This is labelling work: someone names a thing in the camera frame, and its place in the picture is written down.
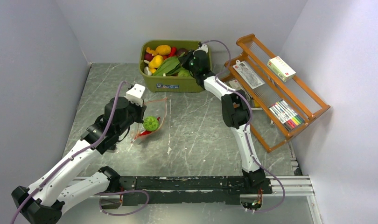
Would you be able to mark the green leafy vegetable toy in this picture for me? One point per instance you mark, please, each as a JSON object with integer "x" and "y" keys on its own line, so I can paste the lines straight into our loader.
{"x": 169, "y": 67}

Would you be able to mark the orange wooden rack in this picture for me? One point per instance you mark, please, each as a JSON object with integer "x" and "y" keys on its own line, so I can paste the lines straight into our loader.
{"x": 308, "y": 105}

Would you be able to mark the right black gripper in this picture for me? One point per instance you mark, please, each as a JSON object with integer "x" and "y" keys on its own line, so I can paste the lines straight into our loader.
{"x": 184, "y": 59}

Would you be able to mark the green custard apple toy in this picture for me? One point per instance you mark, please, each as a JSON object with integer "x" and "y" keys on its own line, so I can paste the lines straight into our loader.
{"x": 151, "y": 123}

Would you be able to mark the white green box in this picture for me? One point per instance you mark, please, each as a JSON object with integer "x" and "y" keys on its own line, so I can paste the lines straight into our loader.
{"x": 281, "y": 68}

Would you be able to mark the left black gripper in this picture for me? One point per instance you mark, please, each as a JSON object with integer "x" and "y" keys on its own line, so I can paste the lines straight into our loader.
{"x": 140, "y": 111}

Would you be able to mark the clear zip top bag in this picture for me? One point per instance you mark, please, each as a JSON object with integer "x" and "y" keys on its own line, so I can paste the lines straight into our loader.
{"x": 155, "y": 113}

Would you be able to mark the dark purple fruit toy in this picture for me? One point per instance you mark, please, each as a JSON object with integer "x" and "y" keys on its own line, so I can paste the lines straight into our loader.
{"x": 181, "y": 51}

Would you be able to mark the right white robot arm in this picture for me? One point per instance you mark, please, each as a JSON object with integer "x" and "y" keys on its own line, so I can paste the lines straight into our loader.
{"x": 236, "y": 112}

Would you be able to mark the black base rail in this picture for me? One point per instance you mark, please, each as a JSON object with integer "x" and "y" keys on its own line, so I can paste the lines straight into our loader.
{"x": 187, "y": 189}

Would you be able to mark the green round cabbage toy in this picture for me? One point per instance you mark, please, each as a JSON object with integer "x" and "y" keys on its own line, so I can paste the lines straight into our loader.
{"x": 184, "y": 73}

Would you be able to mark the colour marker pen set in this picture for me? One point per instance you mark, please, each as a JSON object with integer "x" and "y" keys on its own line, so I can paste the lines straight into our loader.
{"x": 286, "y": 115}

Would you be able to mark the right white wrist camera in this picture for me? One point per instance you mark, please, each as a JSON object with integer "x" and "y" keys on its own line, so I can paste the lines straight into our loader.
{"x": 203, "y": 47}

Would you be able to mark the green plastic bin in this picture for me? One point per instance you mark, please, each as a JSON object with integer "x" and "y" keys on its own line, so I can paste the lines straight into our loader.
{"x": 168, "y": 83}

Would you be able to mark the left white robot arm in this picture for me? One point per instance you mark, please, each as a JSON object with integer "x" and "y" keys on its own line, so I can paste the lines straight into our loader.
{"x": 48, "y": 198}

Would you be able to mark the small red chili toy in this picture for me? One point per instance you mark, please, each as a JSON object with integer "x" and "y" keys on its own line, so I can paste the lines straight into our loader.
{"x": 172, "y": 52}

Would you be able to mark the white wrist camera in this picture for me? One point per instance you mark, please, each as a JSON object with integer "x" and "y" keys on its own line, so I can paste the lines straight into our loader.
{"x": 135, "y": 95}
{"x": 203, "y": 47}

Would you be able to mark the white packaged card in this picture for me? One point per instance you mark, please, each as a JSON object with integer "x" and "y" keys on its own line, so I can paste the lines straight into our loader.
{"x": 248, "y": 74}

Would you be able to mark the white garlic toy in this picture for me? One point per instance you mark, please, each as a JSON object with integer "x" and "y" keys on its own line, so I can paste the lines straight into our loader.
{"x": 147, "y": 71}

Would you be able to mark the small white packaged item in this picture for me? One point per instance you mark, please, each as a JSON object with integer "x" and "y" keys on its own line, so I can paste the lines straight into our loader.
{"x": 237, "y": 86}

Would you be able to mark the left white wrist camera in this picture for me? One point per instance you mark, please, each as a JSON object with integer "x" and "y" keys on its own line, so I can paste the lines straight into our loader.
{"x": 135, "y": 95}

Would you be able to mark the red chili pepper toy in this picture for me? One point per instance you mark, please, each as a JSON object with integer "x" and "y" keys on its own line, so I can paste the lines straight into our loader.
{"x": 143, "y": 133}

